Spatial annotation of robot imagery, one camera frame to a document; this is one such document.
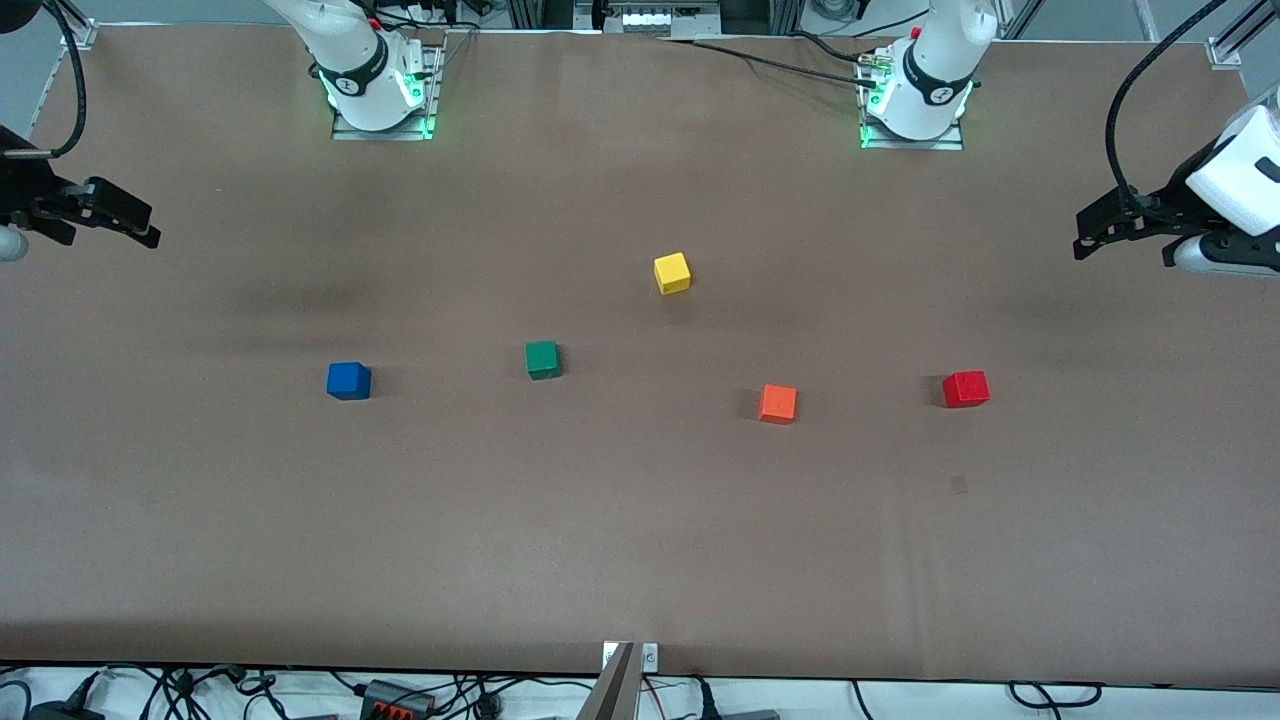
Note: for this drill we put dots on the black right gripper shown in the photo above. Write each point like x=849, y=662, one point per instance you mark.
x=24, y=190

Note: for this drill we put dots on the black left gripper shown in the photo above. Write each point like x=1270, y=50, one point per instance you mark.
x=1168, y=206

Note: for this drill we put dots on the red cube block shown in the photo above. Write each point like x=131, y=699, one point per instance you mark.
x=966, y=388

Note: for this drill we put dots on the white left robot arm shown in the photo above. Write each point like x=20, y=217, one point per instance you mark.
x=935, y=70

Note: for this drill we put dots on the blue cube block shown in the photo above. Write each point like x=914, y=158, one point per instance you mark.
x=348, y=381

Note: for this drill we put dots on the orange cube block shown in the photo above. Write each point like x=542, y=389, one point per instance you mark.
x=777, y=403

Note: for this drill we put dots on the green cube block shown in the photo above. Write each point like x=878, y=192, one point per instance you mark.
x=542, y=359

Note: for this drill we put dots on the yellow cube block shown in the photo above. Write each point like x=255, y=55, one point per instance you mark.
x=672, y=273

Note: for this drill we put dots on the black power adapter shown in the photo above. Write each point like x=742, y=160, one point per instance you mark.
x=60, y=710

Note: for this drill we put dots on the black box orange connectors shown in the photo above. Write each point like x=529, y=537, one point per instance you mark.
x=397, y=698

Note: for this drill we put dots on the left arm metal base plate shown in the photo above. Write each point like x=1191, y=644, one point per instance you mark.
x=950, y=143

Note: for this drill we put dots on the aluminium corner bracket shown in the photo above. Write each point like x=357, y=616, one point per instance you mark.
x=78, y=35

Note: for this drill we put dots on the aluminium frame structure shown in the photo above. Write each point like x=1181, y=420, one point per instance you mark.
x=1240, y=35

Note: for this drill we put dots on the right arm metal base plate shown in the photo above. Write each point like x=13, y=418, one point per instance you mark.
x=432, y=95

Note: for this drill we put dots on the white metal bracket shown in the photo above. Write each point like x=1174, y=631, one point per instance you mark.
x=650, y=656

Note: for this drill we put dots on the grey metal camera post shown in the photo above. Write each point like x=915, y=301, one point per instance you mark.
x=612, y=690

